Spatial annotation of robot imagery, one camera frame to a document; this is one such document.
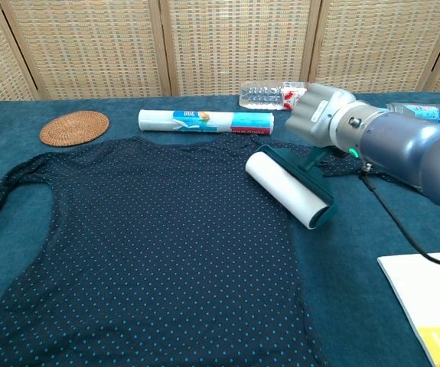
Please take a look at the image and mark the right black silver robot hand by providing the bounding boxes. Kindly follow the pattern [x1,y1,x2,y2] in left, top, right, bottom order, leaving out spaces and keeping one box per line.
[284,83,359,149]

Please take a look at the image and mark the teal lint roller orange handle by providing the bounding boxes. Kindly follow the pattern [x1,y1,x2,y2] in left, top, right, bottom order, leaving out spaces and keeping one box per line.
[244,144,337,231]

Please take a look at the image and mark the white bag pack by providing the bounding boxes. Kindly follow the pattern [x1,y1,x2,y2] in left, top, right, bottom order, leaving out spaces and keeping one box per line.
[138,109,275,137]

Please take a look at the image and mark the clear water bottle red label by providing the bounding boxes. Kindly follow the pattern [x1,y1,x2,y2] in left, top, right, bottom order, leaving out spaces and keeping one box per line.
[238,80,309,112]

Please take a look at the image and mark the small clear bottle blue label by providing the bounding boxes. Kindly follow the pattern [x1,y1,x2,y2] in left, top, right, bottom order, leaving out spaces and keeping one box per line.
[385,102,440,124]

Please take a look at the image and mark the woven bamboo folding screen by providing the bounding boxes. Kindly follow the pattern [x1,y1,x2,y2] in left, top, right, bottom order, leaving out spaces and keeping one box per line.
[0,0,440,110]

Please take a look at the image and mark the teal tablecloth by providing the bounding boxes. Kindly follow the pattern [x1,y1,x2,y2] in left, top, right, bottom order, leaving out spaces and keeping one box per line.
[0,90,440,367]

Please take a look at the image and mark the dark dotted long-sleeve shirt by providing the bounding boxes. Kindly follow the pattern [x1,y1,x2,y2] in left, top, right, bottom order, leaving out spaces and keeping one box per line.
[0,134,372,367]

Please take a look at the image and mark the white yellow booklet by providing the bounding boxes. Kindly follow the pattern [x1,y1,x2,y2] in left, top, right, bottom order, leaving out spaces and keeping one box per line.
[376,250,440,367]

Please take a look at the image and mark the round woven rattan coaster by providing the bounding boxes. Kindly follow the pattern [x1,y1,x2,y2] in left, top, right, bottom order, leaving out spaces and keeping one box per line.
[39,110,110,148]

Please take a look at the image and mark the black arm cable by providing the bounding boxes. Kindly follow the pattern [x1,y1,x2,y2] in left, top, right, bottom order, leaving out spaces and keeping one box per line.
[358,163,440,268]

